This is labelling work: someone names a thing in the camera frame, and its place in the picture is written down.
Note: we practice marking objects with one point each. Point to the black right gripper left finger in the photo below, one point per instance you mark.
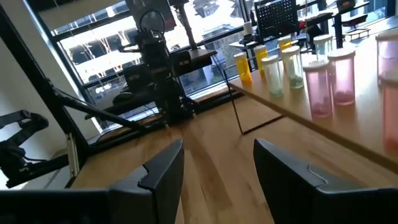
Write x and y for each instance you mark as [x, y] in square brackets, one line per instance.
[140, 202]

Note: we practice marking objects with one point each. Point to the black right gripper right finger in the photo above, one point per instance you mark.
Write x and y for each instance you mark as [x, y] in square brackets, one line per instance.
[295, 193]

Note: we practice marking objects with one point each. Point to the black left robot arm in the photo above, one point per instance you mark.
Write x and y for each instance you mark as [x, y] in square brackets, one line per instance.
[155, 53]

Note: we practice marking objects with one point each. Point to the black round speaker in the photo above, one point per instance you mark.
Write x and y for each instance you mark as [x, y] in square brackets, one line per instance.
[124, 98]

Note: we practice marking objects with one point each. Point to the black chair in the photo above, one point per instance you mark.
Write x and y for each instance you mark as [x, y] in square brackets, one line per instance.
[12, 158]

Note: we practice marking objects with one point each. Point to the large window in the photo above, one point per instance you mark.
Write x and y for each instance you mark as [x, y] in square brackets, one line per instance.
[99, 56]

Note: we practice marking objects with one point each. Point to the white cylindrical roll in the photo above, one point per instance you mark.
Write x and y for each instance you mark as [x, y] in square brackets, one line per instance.
[247, 28]

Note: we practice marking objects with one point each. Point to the black pegboard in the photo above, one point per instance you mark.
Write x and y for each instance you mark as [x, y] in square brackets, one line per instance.
[276, 15]

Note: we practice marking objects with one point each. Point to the black aluminium rig frame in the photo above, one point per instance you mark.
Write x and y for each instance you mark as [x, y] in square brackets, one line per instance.
[46, 84]

